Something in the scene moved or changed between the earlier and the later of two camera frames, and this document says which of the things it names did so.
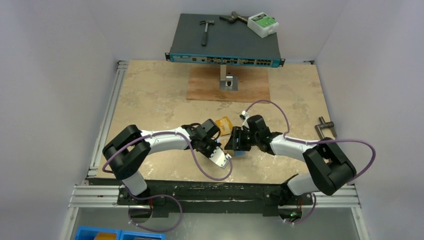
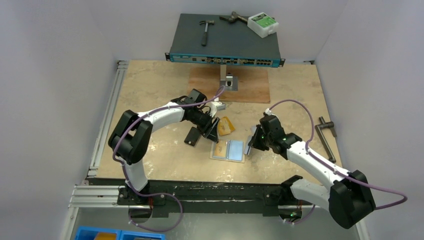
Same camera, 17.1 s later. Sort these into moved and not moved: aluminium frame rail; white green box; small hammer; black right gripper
Moved: black right gripper
Not moved: white green box; small hammer; aluminium frame rail
